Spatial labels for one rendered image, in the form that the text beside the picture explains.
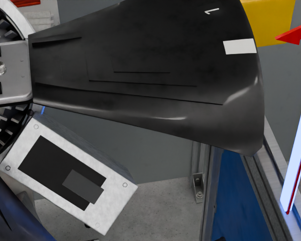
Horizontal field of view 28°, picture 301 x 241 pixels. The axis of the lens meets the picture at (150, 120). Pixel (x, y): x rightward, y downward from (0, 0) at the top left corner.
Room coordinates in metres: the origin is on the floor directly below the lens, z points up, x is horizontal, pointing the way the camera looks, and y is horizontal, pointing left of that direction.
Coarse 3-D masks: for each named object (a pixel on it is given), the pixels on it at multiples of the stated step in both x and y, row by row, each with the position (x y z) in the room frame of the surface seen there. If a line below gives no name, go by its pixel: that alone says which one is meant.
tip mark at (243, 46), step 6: (228, 42) 0.48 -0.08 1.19; (234, 42) 0.48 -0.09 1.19; (240, 42) 0.48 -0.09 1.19; (246, 42) 0.48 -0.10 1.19; (252, 42) 0.48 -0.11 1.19; (228, 48) 0.47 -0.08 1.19; (234, 48) 0.47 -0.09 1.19; (240, 48) 0.48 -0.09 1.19; (246, 48) 0.48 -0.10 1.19; (252, 48) 0.48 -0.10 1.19
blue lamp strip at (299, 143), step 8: (296, 136) 0.52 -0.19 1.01; (296, 144) 0.51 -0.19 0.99; (296, 152) 0.51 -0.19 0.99; (296, 160) 0.50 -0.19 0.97; (288, 168) 0.52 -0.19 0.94; (296, 168) 0.50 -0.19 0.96; (288, 176) 0.51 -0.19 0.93; (288, 184) 0.51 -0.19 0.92; (288, 192) 0.50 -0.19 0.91; (280, 200) 0.52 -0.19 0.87; (288, 200) 0.50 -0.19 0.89
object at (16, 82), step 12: (0, 48) 0.48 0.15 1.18; (12, 48) 0.48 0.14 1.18; (24, 48) 0.48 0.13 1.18; (0, 60) 0.46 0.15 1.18; (12, 60) 0.46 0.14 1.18; (24, 60) 0.46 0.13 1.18; (12, 72) 0.45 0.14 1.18; (24, 72) 0.45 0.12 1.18; (12, 84) 0.43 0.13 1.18; (24, 84) 0.43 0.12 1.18; (0, 96) 0.41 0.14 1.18; (12, 96) 0.41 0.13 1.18; (24, 96) 0.41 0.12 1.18
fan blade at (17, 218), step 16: (0, 192) 0.38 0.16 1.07; (0, 208) 0.37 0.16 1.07; (16, 208) 0.38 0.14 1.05; (0, 224) 0.35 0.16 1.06; (16, 224) 0.36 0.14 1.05; (32, 224) 0.37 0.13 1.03; (0, 240) 0.34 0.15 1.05; (16, 240) 0.34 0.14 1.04; (32, 240) 0.35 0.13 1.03; (48, 240) 0.36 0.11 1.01
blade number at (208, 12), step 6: (204, 6) 0.53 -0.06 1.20; (210, 6) 0.53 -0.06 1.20; (216, 6) 0.53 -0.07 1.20; (222, 6) 0.53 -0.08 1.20; (204, 12) 0.52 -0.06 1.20; (210, 12) 0.52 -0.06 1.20; (216, 12) 0.52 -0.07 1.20; (222, 12) 0.52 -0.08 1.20; (204, 18) 0.51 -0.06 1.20; (210, 18) 0.51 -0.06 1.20
